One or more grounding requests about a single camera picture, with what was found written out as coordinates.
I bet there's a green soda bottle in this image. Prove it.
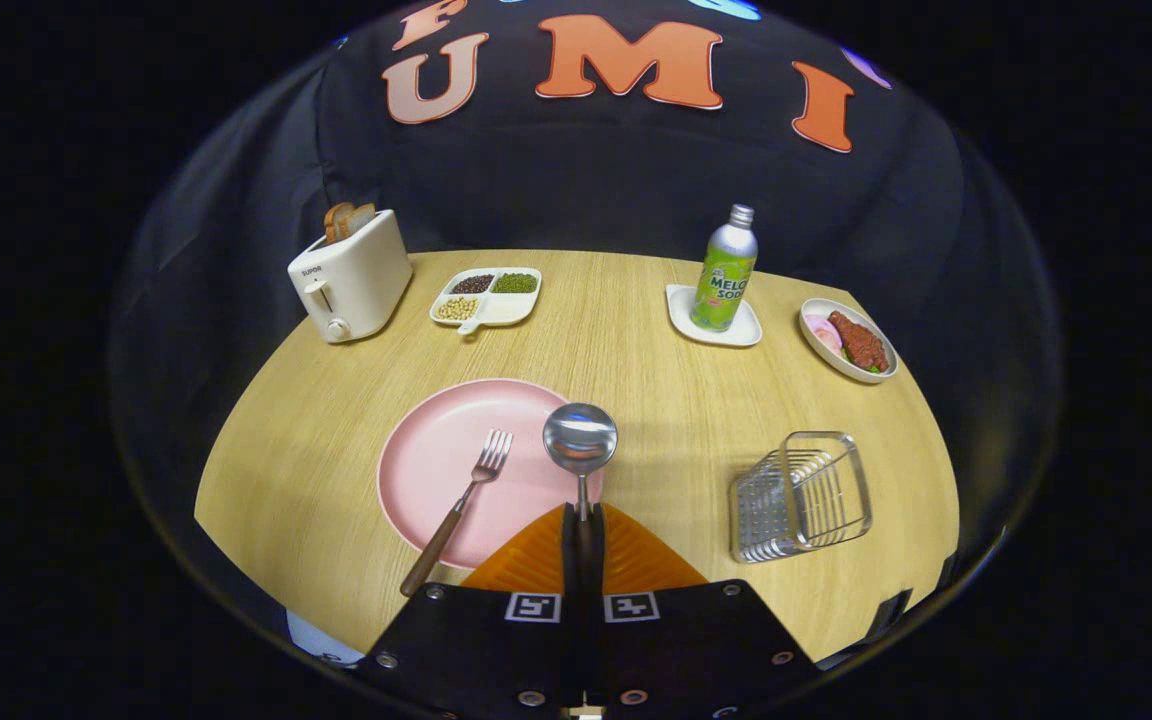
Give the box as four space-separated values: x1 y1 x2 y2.
690 204 759 334

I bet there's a white toaster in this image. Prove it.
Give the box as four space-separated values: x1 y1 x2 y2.
287 209 414 345

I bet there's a black backdrop cloth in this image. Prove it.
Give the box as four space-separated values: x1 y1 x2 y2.
106 0 1062 621

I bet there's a brown fried meat piece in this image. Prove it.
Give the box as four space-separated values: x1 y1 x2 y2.
826 310 890 373

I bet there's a white round food plate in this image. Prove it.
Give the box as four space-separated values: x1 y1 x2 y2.
799 298 900 385

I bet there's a wooden-handled metal spoon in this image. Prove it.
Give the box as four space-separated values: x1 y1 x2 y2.
542 402 620 523

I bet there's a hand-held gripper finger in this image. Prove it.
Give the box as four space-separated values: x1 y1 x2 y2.
351 503 587 720
581 503 822 720

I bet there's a white divided dish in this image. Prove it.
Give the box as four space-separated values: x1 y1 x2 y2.
429 267 543 336

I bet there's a white square coaster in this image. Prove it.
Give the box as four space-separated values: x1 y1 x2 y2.
665 284 764 348

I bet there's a pink plate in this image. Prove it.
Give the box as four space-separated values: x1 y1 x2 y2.
377 378 617 572

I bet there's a wooden-handled metal fork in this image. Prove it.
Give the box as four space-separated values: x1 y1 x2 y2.
399 429 515 599

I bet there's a metal wire basket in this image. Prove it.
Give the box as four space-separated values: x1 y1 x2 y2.
729 430 874 565

